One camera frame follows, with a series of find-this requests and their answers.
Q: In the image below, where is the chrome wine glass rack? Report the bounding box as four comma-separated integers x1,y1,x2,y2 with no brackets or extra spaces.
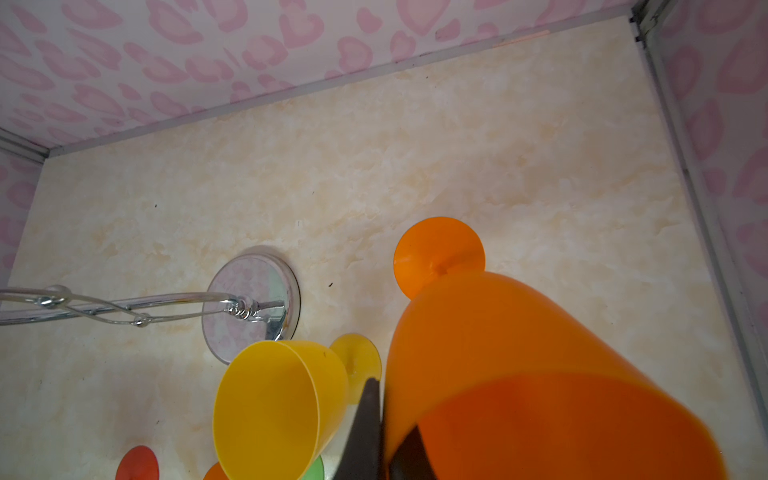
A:
1,247,301,364

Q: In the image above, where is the aluminium frame corner profile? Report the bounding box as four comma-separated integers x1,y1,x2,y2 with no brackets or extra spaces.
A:
0,0,768,433

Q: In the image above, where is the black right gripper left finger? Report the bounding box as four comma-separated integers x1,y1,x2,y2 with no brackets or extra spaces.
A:
333,378,382,480

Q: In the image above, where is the orange plastic wine glass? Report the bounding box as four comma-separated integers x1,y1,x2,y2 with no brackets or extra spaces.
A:
203,463,228,480

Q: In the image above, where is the dark orange wine glass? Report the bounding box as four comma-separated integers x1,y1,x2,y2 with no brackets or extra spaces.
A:
382,217,727,479

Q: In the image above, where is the red plastic wine glass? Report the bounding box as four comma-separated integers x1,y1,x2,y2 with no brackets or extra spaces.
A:
115,445,159,480

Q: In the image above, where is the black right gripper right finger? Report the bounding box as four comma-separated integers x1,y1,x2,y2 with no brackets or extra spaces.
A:
388,426,437,480

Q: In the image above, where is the yellow plastic wine glass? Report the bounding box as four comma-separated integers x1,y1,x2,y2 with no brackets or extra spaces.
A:
212,333,382,480

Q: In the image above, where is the green plastic wine glass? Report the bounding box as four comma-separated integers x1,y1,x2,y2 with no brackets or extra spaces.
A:
301,456,325,480

